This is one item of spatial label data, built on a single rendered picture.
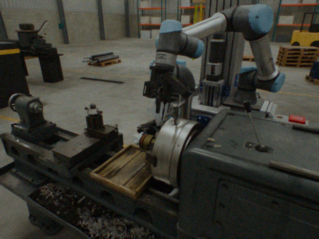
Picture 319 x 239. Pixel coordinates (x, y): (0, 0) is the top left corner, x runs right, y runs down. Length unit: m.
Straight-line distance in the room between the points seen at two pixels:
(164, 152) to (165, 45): 0.41
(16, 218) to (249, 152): 2.19
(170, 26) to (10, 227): 2.17
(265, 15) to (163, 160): 0.75
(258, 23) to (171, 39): 0.45
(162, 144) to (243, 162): 0.34
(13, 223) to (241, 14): 2.38
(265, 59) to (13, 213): 2.43
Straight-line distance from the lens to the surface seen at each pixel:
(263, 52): 1.22
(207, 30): 1.06
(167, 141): 0.89
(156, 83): 0.75
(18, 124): 1.93
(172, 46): 0.76
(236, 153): 0.74
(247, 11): 1.11
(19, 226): 2.44
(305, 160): 0.80
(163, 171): 0.92
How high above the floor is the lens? 1.64
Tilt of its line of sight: 25 degrees down
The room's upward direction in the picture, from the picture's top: straight up
